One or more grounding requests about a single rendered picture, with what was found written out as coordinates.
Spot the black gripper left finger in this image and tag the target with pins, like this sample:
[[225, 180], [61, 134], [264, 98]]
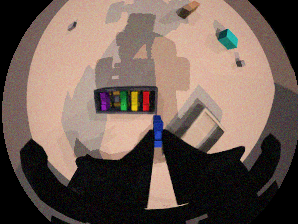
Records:
[[133, 170]]

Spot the brown rectangular block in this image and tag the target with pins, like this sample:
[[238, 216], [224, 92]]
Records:
[[188, 9]]

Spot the teal cube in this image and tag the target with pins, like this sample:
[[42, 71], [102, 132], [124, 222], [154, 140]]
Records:
[[228, 39]]

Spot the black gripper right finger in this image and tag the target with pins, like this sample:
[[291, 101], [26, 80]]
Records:
[[188, 166]]

